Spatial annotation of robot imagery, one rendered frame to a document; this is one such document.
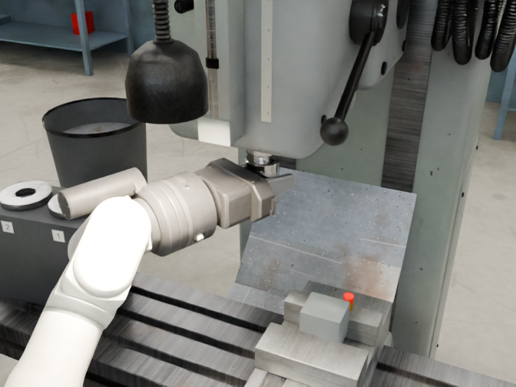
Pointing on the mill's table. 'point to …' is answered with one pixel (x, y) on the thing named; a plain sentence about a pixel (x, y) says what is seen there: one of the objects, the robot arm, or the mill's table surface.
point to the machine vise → (382, 317)
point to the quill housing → (285, 71)
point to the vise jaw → (310, 358)
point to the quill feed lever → (358, 28)
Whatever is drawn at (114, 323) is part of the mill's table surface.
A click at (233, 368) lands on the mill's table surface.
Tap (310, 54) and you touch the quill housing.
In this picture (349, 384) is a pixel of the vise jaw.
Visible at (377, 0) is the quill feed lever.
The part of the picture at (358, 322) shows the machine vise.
